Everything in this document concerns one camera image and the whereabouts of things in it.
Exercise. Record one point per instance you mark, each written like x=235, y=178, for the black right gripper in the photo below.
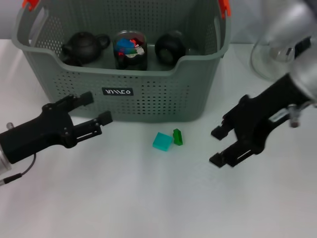
x=262, y=111

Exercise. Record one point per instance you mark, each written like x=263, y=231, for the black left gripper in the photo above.
x=37, y=136

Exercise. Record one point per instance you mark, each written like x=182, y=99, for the green stepped brick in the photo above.
x=177, y=137

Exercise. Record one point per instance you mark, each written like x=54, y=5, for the teal square plate brick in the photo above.
x=162, y=141

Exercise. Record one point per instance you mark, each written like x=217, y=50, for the orange-red rectangular brick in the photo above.
x=121, y=52

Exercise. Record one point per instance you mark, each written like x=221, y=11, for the green rectangular brick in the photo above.
x=133, y=51

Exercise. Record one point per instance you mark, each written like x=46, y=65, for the blue square plate brick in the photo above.
x=125, y=43

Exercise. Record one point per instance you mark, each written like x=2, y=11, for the dark red curved brick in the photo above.
x=141, y=39

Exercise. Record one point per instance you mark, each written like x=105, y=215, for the grey perforated storage bin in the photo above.
x=148, y=104

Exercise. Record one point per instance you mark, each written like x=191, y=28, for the black clay teapot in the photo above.
x=84, y=47

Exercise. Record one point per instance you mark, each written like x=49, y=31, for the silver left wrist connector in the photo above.
x=10, y=125

